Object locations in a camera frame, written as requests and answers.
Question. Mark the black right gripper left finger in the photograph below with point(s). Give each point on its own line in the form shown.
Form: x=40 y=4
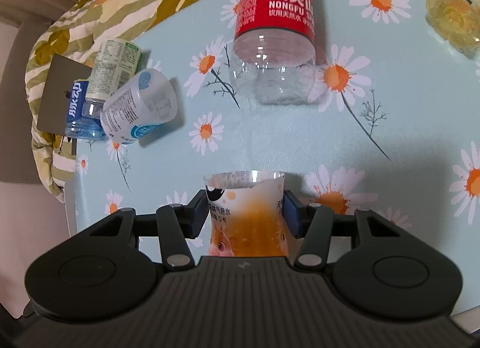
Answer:
x=175 y=224

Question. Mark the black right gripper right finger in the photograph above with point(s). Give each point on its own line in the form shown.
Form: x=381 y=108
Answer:
x=314 y=224

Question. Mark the orange dragon label cup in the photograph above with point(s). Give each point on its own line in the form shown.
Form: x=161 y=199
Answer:
x=246 y=210

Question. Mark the white blue label cup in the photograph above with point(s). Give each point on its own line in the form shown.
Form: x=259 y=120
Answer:
x=140 y=106

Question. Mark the red label clear cup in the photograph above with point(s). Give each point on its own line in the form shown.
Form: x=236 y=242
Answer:
x=273 y=58

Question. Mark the pale green label cup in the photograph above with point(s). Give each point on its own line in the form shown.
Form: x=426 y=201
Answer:
x=115 y=64

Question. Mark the yellow label clear cup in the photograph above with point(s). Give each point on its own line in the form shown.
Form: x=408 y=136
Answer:
x=457 y=22

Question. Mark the daisy print blue tablecloth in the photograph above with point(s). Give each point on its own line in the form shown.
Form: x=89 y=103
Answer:
x=393 y=127

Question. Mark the grey bed headboard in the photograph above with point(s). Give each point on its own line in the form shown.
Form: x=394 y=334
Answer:
x=17 y=162

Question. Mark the grey laptop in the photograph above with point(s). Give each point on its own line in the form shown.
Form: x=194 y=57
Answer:
x=53 y=110

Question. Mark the striped floral bed quilt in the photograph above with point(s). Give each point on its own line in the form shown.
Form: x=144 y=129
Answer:
x=77 y=35

